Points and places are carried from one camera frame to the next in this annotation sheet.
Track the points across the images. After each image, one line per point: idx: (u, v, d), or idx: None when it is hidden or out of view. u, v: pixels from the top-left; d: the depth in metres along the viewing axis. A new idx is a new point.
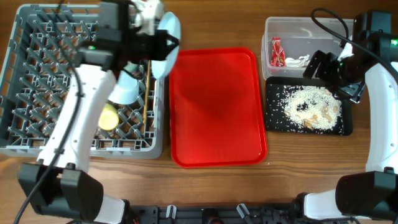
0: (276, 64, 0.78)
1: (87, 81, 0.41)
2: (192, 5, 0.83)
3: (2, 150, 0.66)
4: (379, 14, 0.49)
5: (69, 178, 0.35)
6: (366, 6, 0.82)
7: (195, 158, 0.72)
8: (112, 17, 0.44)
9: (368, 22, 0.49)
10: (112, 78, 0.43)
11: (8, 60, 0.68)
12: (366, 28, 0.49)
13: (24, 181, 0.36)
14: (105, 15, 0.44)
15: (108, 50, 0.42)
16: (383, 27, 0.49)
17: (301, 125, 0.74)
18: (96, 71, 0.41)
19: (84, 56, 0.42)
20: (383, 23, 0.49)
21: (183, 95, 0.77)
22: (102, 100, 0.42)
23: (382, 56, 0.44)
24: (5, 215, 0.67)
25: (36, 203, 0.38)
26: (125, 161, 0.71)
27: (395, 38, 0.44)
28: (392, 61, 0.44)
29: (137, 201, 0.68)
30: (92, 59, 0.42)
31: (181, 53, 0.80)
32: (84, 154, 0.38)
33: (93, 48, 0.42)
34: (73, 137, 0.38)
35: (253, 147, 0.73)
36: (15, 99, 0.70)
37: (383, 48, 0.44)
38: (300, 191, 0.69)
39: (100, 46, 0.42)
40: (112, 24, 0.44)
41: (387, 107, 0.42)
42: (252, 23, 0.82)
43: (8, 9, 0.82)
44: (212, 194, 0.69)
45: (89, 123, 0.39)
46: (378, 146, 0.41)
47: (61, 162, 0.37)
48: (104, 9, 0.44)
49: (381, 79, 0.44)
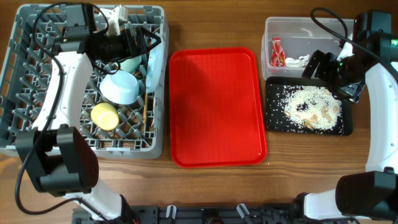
0: (276, 64, 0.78)
1: (66, 62, 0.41)
2: (192, 5, 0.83)
3: (2, 150, 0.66)
4: (379, 14, 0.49)
5: (64, 135, 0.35)
6: (365, 7, 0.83)
7: (195, 158, 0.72)
8: (79, 16, 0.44)
9: (369, 21, 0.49)
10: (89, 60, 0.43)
11: (8, 60, 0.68)
12: (366, 28, 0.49)
13: (20, 147, 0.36)
14: (71, 15, 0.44)
15: (79, 38, 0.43)
16: (383, 27, 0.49)
17: (301, 125, 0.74)
18: (71, 55, 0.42)
19: (60, 48, 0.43)
20: (384, 24, 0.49)
21: (183, 96, 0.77)
22: (84, 76, 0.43)
23: (382, 56, 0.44)
24: (6, 214, 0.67)
25: (33, 174, 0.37)
26: (125, 161, 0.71)
27: (395, 38, 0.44)
28: (392, 61, 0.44)
29: (137, 201, 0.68)
30: (67, 48, 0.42)
31: (181, 54, 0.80)
32: (74, 121, 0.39)
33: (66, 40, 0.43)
34: (61, 104, 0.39)
35: (252, 148, 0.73)
36: (15, 99, 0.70)
37: (384, 48, 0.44)
38: (300, 191, 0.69)
39: (72, 38, 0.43)
40: (80, 22, 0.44)
41: (387, 107, 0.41)
42: (251, 23, 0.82)
43: (8, 9, 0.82)
44: (212, 194, 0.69)
45: (75, 93, 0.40)
46: (378, 146, 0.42)
47: (54, 126, 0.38)
48: (69, 10, 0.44)
49: (380, 79, 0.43)
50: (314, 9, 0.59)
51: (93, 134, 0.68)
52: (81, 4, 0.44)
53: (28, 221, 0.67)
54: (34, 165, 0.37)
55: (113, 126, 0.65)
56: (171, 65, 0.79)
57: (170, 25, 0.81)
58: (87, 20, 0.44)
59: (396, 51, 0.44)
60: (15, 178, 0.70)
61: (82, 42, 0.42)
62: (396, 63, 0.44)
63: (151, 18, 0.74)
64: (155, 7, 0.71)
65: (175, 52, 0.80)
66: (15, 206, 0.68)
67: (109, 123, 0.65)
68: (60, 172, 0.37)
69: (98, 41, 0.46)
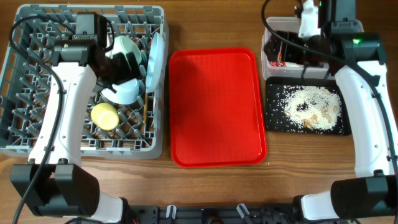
0: (276, 64, 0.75)
1: (66, 78, 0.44)
2: (192, 5, 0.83)
3: (2, 150, 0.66)
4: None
5: (63, 173, 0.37)
6: (365, 7, 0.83)
7: (194, 158, 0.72)
8: (89, 25, 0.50)
9: (333, 10, 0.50)
10: (91, 71, 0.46)
11: (8, 60, 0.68)
12: (331, 19, 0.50)
13: (20, 180, 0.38)
14: (81, 23, 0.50)
15: (84, 45, 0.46)
16: (347, 16, 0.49)
17: (301, 125, 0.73)
18: (74, 67, 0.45)
19: (61, 53, 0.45)
20: (346, 9, 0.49)
21: (183, 96, 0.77)
22: (84, 96, 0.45)
23: (348, 61, 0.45)
24: (6, 214, 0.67)
25: (33, 204, 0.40)
26: (125, 161, 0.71)
27: (357, 38, 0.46)
28: (358, 61, 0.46)
29: (137, 201, 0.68)
30: (69, 56, 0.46)
31: (181, 53, 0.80)
32: (74, 149, 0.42)
33: (68, 45, 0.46)
34: (61, 134, 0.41)
35: (252, 147, 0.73)
36: (15, 99, 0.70)
37: (347, 50, 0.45)
38: (300, 191, 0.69)
39: (74, 43, 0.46)
40: (89, 30, 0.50)
41: (361, 106, 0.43)
42: (252, 23, 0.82)
43: (8, 9, 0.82)
44: (213, 194, 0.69)
45: (74, 118, 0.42)
46: (362, 147, 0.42)
47: (53, 158, 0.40)
48: (80, 20, 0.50)
49: (352, 81, 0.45)
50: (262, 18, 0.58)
51: (93, 134, 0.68)
52: (93, 14, 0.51)
53: (27, 221, 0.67)
54: (33, 199, 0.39)
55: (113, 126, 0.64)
56: (171, 65, 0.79)
57: (169, 25, 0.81)
58: (96, 28, 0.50)
59: (359, 51, 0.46)
60: None
61: (85, 49, 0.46)
62: (362, 62, 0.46)
63: (151, 18, 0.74)
64: (155, 7, 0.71)
65: (175, 52, 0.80)
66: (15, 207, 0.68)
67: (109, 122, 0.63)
68: (58, 202, 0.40)
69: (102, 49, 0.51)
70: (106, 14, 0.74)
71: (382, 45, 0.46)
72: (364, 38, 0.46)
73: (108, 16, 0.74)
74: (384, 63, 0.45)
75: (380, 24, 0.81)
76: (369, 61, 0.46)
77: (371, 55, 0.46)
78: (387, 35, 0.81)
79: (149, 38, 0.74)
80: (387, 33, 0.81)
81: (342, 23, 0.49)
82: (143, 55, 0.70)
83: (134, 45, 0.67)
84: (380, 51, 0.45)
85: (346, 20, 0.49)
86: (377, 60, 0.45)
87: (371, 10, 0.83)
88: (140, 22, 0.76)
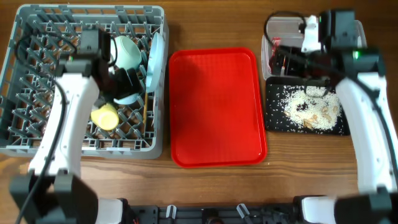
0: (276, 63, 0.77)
1: (69, 89, 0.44)
2: (191, 5, 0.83)
3: (2, 150, 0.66)
4: (342, 15, 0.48)
5: (62, 183, 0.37)
6: (365, 7, 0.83)
7: (195, 158, 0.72)
8: (93, 40, 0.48)
9: (332, 25, 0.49)
10: (94, 83, 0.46)
11: (8, 60, 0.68)
12: (331, 33, 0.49)
13: (18, 192, 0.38)
14: (86, 38, 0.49)
15: (88, 58, 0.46)
16: (347, 30, 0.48)
17: (301, 125, 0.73)
18: (77, 79, 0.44)
19: (65, 66, 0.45)
20: (346, 24, 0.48)
21: (183, 96, 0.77)
22: (86, 107, 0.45)
23: (347, 72, 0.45)
24: (5, 214, 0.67)
25: (31, 216, 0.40)
26: (125, 161, 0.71)
27: (357, 52, 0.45)
28: (359, 74, 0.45)
29: (137, 201, 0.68)
30: (73, 70, 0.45)
31: (181, 53, 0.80)
32: (74, 161, 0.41)
33: (72, 59, 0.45)
34: (61, 144, 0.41)
35: (252, 147, 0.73)
36: (15, 99, 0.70)
37: (347, 64, 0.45)
38: (300, 191, 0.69)
39: (78, 57, 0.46)
40: (93, 45, 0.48)
41: (362, 118, 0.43)
42: (252, 23, 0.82)
43: (8, 9, 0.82)
44: (213, 194, 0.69)
45: (75, 129, 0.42)
46: (365, 161, 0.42)
47: (52, 170, 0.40)
48: (85, 35, 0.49)
49: (352, 93, 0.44)
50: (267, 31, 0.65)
51: (93, 134, 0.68)
52: (98, 30, 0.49)
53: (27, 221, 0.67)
54: (32, 211, 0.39)
55: (114, 126, 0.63)
56: (171, 65, 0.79)
57: (170, 26, 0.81)
58: (101, 44, 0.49)
59: (359, 65, 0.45)
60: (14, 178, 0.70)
61: (89, 63, 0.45)
62: (363, 75, 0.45)
63: (151, 18, 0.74)
64: (155, 7, 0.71)
65: (175, 52, 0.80)
66: (15, 206, 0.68)
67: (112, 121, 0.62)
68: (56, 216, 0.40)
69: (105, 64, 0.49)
70: (106, 15, 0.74)
71: (381, 59, 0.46)
72: (363, 50, 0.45)
73: (108, 17, 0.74)
74: (384, 76, 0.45)
75: (379, 25, 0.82)
76: (369, 75, 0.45)
77: (370, 68, 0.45)
78: (387, 36, 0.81)
79: (149, 38, 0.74)
80: (387, 34, 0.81)
81: (341, 39, 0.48)
82: (143, 55, 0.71)
83: (134, 46, 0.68)
84: (379, 66, 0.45)
85: (345, 35, 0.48)
86: (377, 73, 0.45)
87: (370, 10, 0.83)
88: (140, 22, 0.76)
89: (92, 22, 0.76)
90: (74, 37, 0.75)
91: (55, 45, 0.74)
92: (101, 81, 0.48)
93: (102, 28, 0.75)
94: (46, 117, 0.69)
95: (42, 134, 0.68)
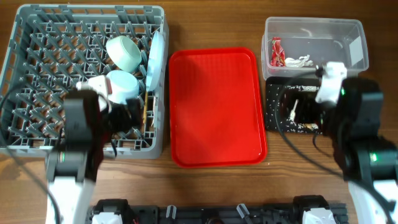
0: (276, 64, 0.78)
1: (63, 201, 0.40)
2: (192, 5, 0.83)
3: (2, 150, 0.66)
4: (369, 100, 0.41)
5: None
6: (365, 7, 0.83)
7: (195, 158, 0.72)
8: (79, 119, 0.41)
9: (356, 107, 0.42)
10: (91, 181, 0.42)
11: (8, 60, 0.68)
12: (352, 116, 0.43)
13: None
14: (70, 117, 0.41)
15: (83, 150, 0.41)
16: (369, 115, 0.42)
17: (301, 125, 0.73)
18: (69, 187, 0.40)
19: (58, 165, 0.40)
20: (373, 111, 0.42)
21: (183, 98, 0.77)
22: (85, 198, 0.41)
23: (364, 180, 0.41)
24: (6, 214, 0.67)
25: None
26: (125, 161, 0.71)
27: (374, 152, 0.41)
28: (375, 181, 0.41)
29: (137, 201, 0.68)
30: (67, 170, 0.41)
31: (181, 54, 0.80)
32: None
33: (64, 157, 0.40)
34: None
35: (252, 148, 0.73)
36: (15, 99, 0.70)
37: (364, 167, 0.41)
38: (300, 191, 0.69)
39: (74, 150, 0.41)
40: (81, 122, 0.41)
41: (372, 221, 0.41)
42: (252, 23, 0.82)
43: (9, 9, 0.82)
44: (213, 195, 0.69)
45: None
46: None
47: None
48: (69, 110, 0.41)
49: (367, 203, 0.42)
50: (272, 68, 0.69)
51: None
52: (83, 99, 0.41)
53: (27, 221, 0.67)
54: None
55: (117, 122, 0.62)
56: (171, 65, 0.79)
57: (170, 26, 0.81)
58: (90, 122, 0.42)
59: (378, 168, 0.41)
60: (14, 178, 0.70)
61: (85, 156, 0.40)
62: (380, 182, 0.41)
63: (151, 18, 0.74)
64: (155, 7, 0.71)
65: (175, 52, 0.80)
66: (15, 207, 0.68)
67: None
68: None
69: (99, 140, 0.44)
70: (106, 15, 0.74)
71: None
72: (379, 151, 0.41)
73: (108, 16, 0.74)
74: None
75: (379, 25, 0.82)
76: (386, 182, 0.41)
77: (389, 172, 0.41)
78: (387, 36, 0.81)
79: (149, 38, 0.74)
80: (387, 34, 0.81)
81: (361, 126, 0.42)
82: (143, 55, 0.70)
83: (134, 45, 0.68)
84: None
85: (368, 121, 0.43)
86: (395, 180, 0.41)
87: (370, 10, 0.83)
88: (140, 22, 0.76)
89: (92, 22, 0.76)
90: (74, 37, 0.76)
91: (55, 45, 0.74)
92: (100, 157, 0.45)
93: (102, 28, 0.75)
94: (46, 117, 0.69)
95: (42, 134, 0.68)
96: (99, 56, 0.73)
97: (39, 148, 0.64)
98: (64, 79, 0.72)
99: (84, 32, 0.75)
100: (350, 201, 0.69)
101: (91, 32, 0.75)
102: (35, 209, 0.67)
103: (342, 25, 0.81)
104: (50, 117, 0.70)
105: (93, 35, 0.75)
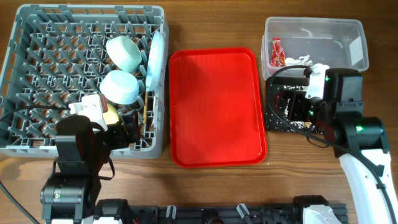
0: (276, 64, 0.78)
1: None
2: (192, 5, 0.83)
3: (2, 150, 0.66)
4: (350, 80, 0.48)
5: None
6: (364, 7, 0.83)
7: (195, 158, 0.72)
8: (74, 153, 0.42)
9: (339, 90, 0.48)
10: (87, 218, 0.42)
11: (8, 60, 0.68)
12: (336, 97, 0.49)
13: None
14: (66, 150, 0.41)
15: (79, 186, 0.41)
16: (351, 94, 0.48)
17: (301, 125, 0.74)
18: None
19: (53, 203, 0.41)
20: (354, 89, 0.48)
21: (183, 98, 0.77)
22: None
23: (351, 147, 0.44)
24: (5, 215, 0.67)
25: None
26: (125, 161, 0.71)
27: (359, 124, 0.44)
28: (362, 149, 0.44)
29: (136, 201, 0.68)
30: (63, 207, 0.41)
31: (181, 53, 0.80)
32: None
33: (60, 193, 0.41)
34: None
35: (253, 148, 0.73)
36: (15, 99, 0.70)
37: (351, 136, 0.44)
38: (300, 191, 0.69)
39: (69, 185, 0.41)
40: (74, 157, 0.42)
41: (363, 186, 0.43)
42: (252, 23, 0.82)
43: (8, 9, 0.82)
44: (212, 195, 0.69)
45: None
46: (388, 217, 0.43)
47: None
48: (60, 146, 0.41)
49: (356, 169, 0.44)
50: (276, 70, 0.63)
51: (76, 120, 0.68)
52: (75, 133, 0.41)
53: (27, 221, 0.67)
54: None
55: (118, 119, 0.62)
56: (171, 65, 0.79)
57: (170, 25, 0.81)
58: (82, 154, 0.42)
59: (363, 137, 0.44)
60: (14, 178, 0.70)
61: (81, 192, 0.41)
62: (365, 150, 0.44)
63: (151, 18, 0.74)
64: (155, 7, 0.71)
65: (175, 52, 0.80)
66: (15, 207, 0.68)
67: (113, 116, 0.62)
68: None
69: (93, 168, 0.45)
70: (106, 15, 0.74)
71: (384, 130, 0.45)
72: (364, 123, 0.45)
73: (108, 16, 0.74)
74: (387, 152, 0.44)
75: (379, 25, 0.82)
76: (373, 150, 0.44)
77: (374, 142, 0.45)
78: (387, 35, 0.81)
79: (149, 38, 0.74)
80: (387, 34, 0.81)
81: (346, 104, 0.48)
82: (143, 55, 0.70)
83: (134, 45, 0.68)
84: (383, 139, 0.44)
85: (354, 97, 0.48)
86: (380, 148, 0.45)
87: (371, 10, 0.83)
88: (140, 22, 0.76)
89: (92, 22, 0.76)
90: (74, 37, 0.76)
91: (55, 45, 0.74)
92: (97, 187, 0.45)
93: (102, 28, 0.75)
94: (46, 117, 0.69)
95: (42, 134, 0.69)
96: (99, 56, 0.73)
97: (39, 148, 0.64)
98: (64, 79, 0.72)
99: (84, 32, 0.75)
100: (350, 201, 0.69)
101: (91, 32, 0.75)
102: (35, 209, 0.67)
103: (342, 25, 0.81)
104: (50, 117, 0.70)
105: (93, 35, 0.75)
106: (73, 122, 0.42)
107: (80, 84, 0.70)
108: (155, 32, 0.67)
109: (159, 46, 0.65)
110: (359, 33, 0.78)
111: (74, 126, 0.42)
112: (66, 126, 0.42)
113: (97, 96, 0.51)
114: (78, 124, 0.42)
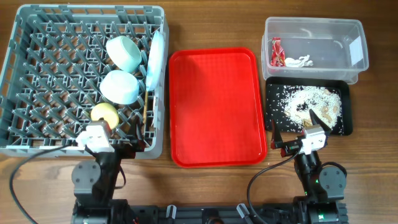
0: (276, 64, 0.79)
1: None
2: (192, 5, 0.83)
3: (2, 150, 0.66)
4: (329, 175, 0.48)
5: None
6: (364, 8, 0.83)
7: (195, 159, 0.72)
8: (91, 199, 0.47)
9: (322, 190, 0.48)
10: None
11: (8, 60, 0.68)
12: (311, 186, 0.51)
13: None
14: (84, 198, 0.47)
15: (103, 216, 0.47)
16: (331, 184, 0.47)
17: (301, 125, 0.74)
18: None
19: None
20: (333, 180, 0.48)
21: (183, 98, 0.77)
22: None
23: None
24: (5, 215, 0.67)
25: None
26: (124, 162, 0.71)
27: (322, 212, 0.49)
28: None
29: (136, 201, 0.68)
30: None
31: (180, 54, 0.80)
32: None
33: (88, 221, 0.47)
34: None
35: (253, 148, 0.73)
36: (15, 99, 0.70)
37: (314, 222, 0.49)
38: (300, 191, 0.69)
39: (95, 214, 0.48)
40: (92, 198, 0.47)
41: None
42: (251, 23, 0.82)
43: (9, 9, 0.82)
44: (212, 194, 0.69)
45: None
46: None
47: None
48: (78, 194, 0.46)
49: None
50: (277, 140, 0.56)
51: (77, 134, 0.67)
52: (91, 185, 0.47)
53: (28, 221, 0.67)
54: None
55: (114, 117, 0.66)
56: (171, 65, 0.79)
57: (170, 26, 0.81)
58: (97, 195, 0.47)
59: None
60: (14, 178, 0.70)
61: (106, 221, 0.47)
62: None
63: (151, 18, 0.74)
64: (155, 7, 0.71)
65: (175, 52, 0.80)
66: (14, 206, 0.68)
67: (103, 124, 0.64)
68: None
69: (109, 195, 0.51)
70: (106, 15, 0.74)
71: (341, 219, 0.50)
72: (325, 211, 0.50)
73: (108, 16, 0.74)
74: None
75: (379, 25, 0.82)
76: None
77: None
78: (387, 35, 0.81)
79: (149, 38, 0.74)
80: (387, 34, 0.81)
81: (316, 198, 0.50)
82: (143, 55, 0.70)
83: (134, 45, 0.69)
84: None
85: (340, 186, 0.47)
86: None
87: (371, 10, 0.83)
88: (140, 22, 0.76)
89: (92, 22, 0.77)
90: (74, 37, 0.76)
91: (55, 45, 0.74)
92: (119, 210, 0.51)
93: (102, 28, 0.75)
94: (46, 117, 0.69)
95: (42, 134, 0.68)
96: (99, 56, 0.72)
97: (39, 148, 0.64)
98: (64, 79, 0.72)
99: (84, 32, 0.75)
100: (351, 202, 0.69)
101: (92, 32, 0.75)
102: (34, 209, 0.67)
103: (342, 25, 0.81)
104: (50, 117, 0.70)
105: (93, 35, 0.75)
106: (88, 172, 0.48)
107: (80, 84, 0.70)
108: (156, 32, 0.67)
109: (160, 45, 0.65)
110: (359, 34, 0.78)
111: (88, 175, 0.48)
112: (83, 176, 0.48)
113: (101, 130, 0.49)
114: (91, 173, 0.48)
